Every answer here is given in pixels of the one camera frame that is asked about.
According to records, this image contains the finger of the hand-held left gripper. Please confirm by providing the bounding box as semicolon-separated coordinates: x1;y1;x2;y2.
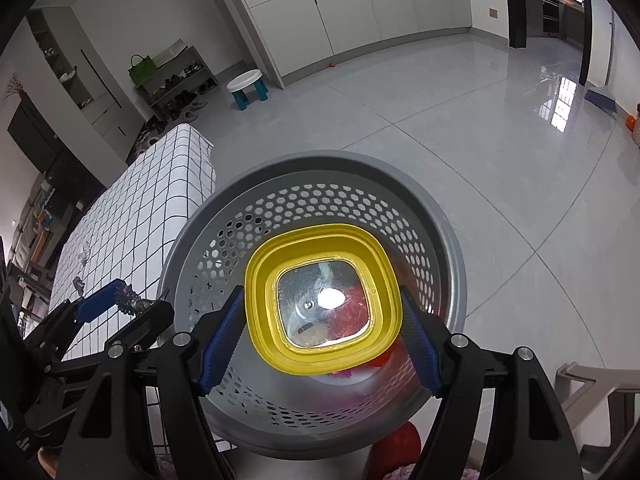
54;301;175;387
22;279;129;362

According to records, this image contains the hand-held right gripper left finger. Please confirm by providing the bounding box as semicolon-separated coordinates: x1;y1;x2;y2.
57;286;247;480

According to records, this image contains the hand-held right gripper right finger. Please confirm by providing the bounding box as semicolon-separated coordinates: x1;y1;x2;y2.
399;290;583;480

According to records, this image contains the foil wrapper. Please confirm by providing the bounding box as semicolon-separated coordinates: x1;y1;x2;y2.
115;284;151;317

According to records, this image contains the yellow square lid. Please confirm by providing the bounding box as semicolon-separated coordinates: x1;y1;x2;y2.
243;223;405;377

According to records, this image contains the grey perforated plastic basket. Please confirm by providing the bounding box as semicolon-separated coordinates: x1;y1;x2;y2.
159;150;468;453

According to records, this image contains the person's left forearm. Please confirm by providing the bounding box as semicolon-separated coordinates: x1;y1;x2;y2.
36;447;63;480

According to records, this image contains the red round object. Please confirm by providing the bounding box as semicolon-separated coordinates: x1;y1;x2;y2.
369;420;422;480

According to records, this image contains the white checkered tablecloth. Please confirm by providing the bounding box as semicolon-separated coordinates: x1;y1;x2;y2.
48;124;218;361

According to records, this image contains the black refrigerator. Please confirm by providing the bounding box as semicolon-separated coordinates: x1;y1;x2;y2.
7;95;108;206

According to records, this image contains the beige plastic chair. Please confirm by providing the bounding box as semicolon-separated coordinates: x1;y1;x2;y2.
554;362;640;480

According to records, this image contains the tall white cabinet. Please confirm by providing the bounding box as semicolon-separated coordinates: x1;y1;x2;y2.
27;6;146;171

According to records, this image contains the grey shoe rack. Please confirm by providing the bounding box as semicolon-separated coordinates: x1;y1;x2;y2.
134;46;218;121

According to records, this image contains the green handbag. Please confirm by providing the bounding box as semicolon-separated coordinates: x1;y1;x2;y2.
129;54;158;86

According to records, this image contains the white stool with teal legs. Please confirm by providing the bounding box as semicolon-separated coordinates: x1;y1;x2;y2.
226;69;271;111

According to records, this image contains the blue floor mat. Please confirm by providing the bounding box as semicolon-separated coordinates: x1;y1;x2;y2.
584;89;618;113

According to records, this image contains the long white sideboard cabinet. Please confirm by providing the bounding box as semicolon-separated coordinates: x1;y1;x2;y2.
235;0;473;86

